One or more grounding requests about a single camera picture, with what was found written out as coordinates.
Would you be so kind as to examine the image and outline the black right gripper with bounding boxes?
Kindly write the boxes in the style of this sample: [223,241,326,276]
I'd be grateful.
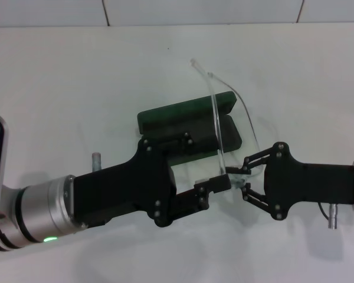
[225,141,354,221]

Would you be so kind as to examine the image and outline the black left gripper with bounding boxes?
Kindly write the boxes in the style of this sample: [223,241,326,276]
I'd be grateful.
[72,131,196,229]

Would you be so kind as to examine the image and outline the green glasses case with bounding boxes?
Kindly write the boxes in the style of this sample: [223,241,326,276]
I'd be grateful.
[136,90,243,166]

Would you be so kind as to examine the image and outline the clear white glasses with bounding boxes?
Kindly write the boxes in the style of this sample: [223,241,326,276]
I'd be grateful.
[190,58,268,191]

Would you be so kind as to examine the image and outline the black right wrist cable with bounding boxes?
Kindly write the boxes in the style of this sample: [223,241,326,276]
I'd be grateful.
[317,202,330,219]

